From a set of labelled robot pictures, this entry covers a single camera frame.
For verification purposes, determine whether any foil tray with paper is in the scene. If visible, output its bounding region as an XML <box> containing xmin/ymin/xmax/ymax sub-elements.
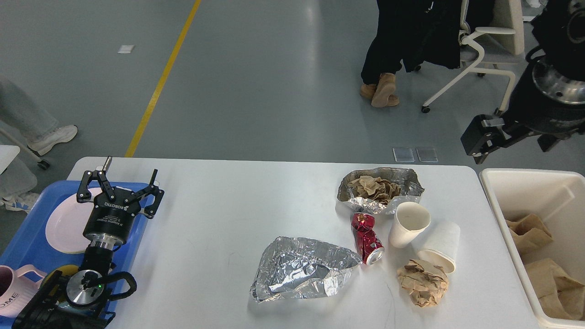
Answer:
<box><xmin>337</xmin><ymin>167</ymin><xmax>425</xmax><ymax>215</ymax></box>

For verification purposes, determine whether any person in black clothes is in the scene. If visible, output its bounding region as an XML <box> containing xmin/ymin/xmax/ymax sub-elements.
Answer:
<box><xmin>360</xmin><ymin>0</ymin><xmax>463</xmax><ymax>108</ymax></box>

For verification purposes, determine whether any crumpled brown paper in foil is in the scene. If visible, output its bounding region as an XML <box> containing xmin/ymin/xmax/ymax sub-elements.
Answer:
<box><xmin>348</xmin><ymin>175</ymin><xmax>402</xmax><ymax>205</ymax></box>

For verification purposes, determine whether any person in grey trousers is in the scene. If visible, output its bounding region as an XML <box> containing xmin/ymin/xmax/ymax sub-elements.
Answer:
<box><xmin>0</xmin><ymin>76</ymin><xmax>79</xmax><ymax>156</ymax></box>

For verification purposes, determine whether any white paper cup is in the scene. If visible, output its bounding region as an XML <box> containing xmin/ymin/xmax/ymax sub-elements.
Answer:
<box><xmin>389</xmin><ymin>202</ymin><xmax>431</xmax><ymax>248</ymax></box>
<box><xmin>415</xmin><ymin>220</ymin><xmax>461</xmax><ymax>274</ymax></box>

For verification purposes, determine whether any pink plate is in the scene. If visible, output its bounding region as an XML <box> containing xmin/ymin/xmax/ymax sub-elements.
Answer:
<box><xmin>45</xmin><ymin>195</ymin><xmax>95</xmax><ymax>247</ymax></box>

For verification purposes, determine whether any flattened white paper cup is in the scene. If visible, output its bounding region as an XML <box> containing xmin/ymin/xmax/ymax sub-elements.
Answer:
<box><xmin>415</xmin><ymin>220</ymin><xmax>461</xmax><ymax>274</ymax></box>

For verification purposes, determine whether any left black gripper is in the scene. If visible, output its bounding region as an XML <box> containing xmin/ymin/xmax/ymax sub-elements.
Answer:
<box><xmin>76</xmin><ymin>155</ymin><xmax>165</xmax><ymax>247</ymax></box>

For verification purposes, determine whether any beige plastic bin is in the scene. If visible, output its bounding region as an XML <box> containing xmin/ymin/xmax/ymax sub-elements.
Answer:
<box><xmin>480</xmin><ymin>169</ymin><xmax>585</xmax><ymax>329</ymax></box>

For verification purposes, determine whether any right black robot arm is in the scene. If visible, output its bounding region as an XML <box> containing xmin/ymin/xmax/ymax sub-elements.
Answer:
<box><xmin>461</xmin><ymin>0</ymin><xmax>585</xmax><ymax>164</ymax></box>

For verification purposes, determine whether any crumpled brown paper ball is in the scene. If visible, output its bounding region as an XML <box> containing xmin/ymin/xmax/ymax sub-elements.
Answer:
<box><xmin>397</xmin><ymin>260</ymin><xmax>450</xmax><ymax>308</ymax></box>

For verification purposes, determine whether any crushed red soda can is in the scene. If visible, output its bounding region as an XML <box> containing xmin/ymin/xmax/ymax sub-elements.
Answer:
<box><xmin>351</xmin><ymin>212</ymin><xmax>385</xmax><ymax>265</ymax></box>

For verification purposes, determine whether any white office chair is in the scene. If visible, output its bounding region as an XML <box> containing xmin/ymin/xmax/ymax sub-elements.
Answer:
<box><xmin>421</xmin><ymin>0</ymin><xmax>525</xmax><ymax>117</ymax></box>

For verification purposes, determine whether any white chair at left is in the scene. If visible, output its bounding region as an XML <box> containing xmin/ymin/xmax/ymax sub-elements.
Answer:
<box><xmin>0</xmin><ymin>126</ymin><xmax>52</xmax><ymax>213</ymax></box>

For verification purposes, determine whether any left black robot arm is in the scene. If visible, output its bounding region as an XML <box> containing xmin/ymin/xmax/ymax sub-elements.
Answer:
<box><xmin>1</xmin><ymin>157</ymin><xmax>164</xmax><ymax>329</ymax></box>

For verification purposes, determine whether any foil sheet front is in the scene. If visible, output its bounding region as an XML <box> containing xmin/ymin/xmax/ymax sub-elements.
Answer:
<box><xmin>250</xmin><ymin>237</ymin><xmax>362</xmax><ymax>303</ymax></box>

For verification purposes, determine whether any pink home mug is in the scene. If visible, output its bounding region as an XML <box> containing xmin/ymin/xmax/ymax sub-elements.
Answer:
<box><xmin>0</xmin><ymin>264</ymin><xmax>47</xmax><ymax>318</ymax></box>

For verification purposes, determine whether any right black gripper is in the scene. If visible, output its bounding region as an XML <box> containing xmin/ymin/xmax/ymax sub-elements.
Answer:
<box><xmin>460</xmin><ymin>59</ymin><xmax>584</xmax><ymax>165</ymax></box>

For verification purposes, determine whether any large brown paper bag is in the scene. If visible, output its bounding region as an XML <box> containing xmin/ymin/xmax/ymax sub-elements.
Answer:
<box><xmin>525</xmin><ymin>258</ymin><xmax>585</xmax><ymax>320</ymax></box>

